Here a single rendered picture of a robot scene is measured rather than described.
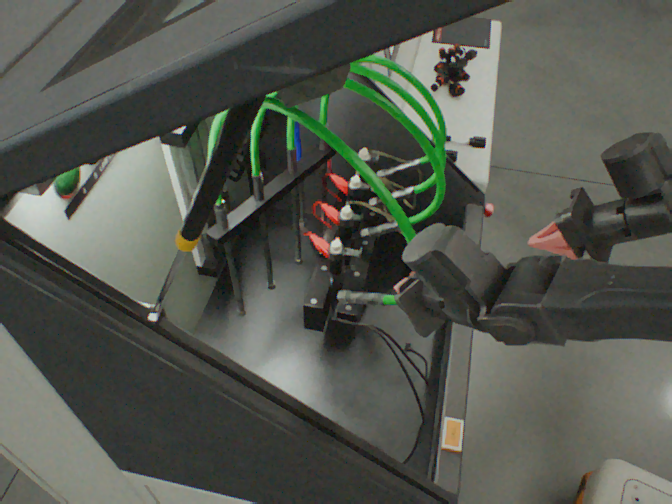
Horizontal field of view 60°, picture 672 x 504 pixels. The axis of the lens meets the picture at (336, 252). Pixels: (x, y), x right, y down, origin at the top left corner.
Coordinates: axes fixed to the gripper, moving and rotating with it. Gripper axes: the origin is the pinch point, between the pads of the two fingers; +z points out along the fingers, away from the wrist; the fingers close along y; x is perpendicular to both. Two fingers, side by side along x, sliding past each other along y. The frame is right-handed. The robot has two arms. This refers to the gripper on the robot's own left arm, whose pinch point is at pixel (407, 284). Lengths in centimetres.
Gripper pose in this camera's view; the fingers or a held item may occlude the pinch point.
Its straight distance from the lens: 80.5
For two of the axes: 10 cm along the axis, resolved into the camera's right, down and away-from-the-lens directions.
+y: -7.7, 6.0, -2.3
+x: 5.5, 8.0, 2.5
